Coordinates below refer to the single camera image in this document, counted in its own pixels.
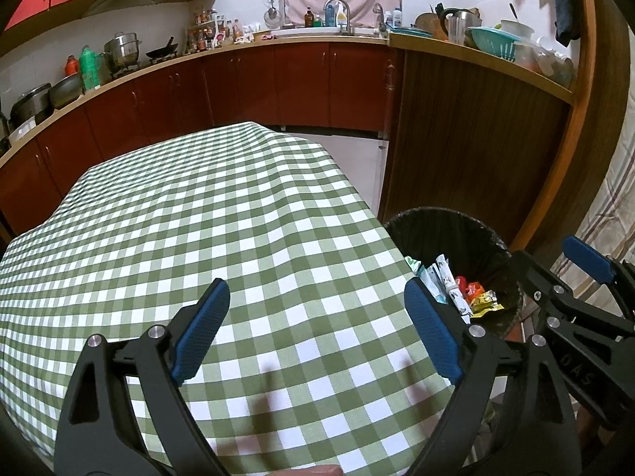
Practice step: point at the small chrome faucet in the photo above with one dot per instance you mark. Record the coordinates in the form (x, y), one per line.
(378, 15)

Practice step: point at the group of condiment bottles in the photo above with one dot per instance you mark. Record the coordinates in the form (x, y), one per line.
(213, 32)

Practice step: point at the steel kettle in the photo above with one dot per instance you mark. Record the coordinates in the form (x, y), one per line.
(459, 27)

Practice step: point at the small white bottle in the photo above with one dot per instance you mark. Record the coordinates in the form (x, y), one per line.
(397, 19)

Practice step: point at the striped cloth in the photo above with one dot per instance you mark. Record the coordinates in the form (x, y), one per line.
(610, 198)

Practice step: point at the teal plastic basket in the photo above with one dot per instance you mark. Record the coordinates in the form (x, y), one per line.
(496, 44)

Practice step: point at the orange plastic bag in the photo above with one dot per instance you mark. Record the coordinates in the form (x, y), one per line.
(475, 290)

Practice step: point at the tall chrome faucet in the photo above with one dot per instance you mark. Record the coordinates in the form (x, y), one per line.
(347, 15)

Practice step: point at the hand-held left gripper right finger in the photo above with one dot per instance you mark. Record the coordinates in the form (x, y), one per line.
(434, 332)

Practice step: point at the green thermos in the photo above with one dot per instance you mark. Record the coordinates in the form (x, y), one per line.
(90, 69)

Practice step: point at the yellow white detergent bottle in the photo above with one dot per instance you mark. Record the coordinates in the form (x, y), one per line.
(341, 17)

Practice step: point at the red base cabinets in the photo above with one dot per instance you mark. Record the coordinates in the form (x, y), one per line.
(248, 89)

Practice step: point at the brown glass bottle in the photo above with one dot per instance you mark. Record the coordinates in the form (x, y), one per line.
(309, 19)

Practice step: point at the hanging dark clothes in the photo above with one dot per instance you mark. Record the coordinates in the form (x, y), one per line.
(563, 0)

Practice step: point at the steel steamer pot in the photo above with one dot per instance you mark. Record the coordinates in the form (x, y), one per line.
(122, 52)

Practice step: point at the green white packet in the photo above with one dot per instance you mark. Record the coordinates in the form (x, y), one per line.
(412, 265)

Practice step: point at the black pot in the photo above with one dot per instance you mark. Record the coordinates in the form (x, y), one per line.
(30, 104)

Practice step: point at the clear plastic containers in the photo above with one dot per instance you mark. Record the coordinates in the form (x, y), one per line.
(545, 62)

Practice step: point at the red thermos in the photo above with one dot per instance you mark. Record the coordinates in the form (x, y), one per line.
(72, 65)

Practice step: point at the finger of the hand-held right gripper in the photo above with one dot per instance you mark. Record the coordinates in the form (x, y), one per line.
(588, 258)
(545, 282)

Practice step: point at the hanging metal strainer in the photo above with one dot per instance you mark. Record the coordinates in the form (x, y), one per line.
(272, 17)

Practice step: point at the black waste bin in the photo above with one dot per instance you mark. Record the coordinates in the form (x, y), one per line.
(446, 233)

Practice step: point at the yellow wrapper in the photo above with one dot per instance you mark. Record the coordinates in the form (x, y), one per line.
(486, 303)

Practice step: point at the white bowl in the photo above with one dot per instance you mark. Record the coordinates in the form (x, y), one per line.
(518, 28)

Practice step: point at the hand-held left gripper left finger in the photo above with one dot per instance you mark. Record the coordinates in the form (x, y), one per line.
(198, 332)

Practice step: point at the steel basin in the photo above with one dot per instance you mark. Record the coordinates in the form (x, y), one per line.
(65, 91)

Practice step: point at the wooden cabinet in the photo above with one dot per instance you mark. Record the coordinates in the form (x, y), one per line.
(471, 148)

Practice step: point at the green checked tablecloth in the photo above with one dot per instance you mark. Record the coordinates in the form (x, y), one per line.
(223, 233)

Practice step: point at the black wok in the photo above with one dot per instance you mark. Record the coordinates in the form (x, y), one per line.
(162, 51)

